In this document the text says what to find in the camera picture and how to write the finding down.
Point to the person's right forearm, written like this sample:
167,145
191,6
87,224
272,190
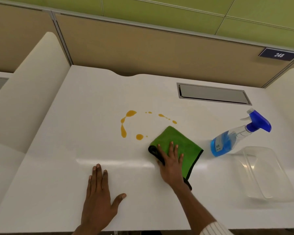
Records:
193,210

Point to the white striped shirt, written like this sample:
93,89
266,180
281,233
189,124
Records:
214,230

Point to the orange liquid spill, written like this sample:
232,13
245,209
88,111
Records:
123,132

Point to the blue spray bottle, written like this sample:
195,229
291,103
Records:
223,144

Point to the clear plastic container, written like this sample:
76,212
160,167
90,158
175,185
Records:
267,173

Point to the beige partition screen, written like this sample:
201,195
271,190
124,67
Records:
19,29
149,51

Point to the white divider panel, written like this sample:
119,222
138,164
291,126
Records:
31,95
289,100

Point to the dark blue number sign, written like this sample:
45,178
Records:
279,55

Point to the person's right hand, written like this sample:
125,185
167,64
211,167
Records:
172,168

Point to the person's left hand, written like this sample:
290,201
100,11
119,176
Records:
98,208

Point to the green microfibre cloth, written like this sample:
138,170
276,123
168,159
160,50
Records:
181,146

